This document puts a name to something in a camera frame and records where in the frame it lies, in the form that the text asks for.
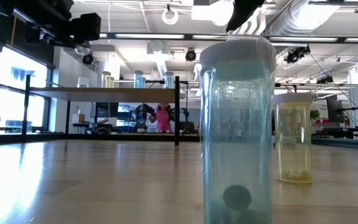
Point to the cardboard box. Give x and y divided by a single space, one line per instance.
78 118

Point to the wooden shelf black frame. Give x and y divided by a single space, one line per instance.
82 94

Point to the black track light cluster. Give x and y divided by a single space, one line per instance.
297 54

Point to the black computer monitor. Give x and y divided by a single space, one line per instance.
335 110

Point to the ceiling strip light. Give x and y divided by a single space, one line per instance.
149 36

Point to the yellow pill bottle white cap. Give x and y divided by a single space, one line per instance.
292 140
106 80

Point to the white finned ceiling fixture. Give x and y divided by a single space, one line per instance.
213 12

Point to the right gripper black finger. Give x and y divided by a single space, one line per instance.
244 12

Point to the teal pill bottle white cap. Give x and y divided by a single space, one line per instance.
236 124

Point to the black display screen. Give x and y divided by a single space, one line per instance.
106 109

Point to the silver ventilation duct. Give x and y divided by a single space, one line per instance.
291 23

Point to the black aluminium table frame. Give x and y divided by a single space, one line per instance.
104 137

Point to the grey-capped bottle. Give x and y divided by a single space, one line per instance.
169 81

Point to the dark round tablet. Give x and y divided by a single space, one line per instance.
237 197

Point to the small green potted plant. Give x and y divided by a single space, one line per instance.
314 114

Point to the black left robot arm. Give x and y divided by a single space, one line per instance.
36 7

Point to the person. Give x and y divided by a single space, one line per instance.
163 121

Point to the black ceiling spotlight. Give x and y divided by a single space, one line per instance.
88 59
190 55

